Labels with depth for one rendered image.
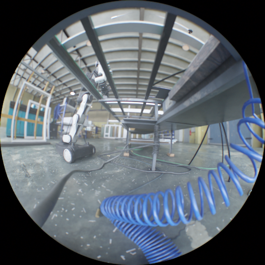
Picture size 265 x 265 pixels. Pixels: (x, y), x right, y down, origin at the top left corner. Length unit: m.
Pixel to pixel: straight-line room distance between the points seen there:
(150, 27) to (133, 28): 0.08
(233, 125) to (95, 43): 6.47
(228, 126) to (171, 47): 7.82
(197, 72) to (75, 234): 0.71
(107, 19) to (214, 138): 11.83
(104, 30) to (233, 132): 6.42
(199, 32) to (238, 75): 9.09
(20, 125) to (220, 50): 4.28
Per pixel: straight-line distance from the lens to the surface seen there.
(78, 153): 1.15
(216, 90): 0.30
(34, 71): 3.06
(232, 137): 6.35
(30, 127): 4.20
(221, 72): 0.30
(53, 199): 0.17
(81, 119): 1.30
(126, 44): 8.80
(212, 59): 0.29
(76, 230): 0.44
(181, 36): 0.53
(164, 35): 0.47
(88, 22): 0.49
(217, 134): 6.91
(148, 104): 1.19
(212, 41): 0.29
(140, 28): 0.49
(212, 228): 0.53
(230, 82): 0.28
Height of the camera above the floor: 0.39
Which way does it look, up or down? 3 degrees up
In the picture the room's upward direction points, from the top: 3 degrees clockwise
